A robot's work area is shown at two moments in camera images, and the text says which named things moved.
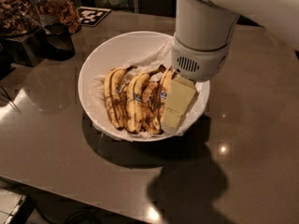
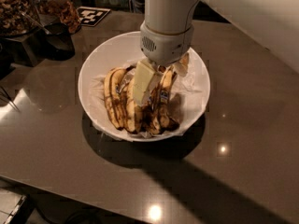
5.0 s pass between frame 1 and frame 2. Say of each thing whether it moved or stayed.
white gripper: moved
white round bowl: stayed
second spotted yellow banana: stayed
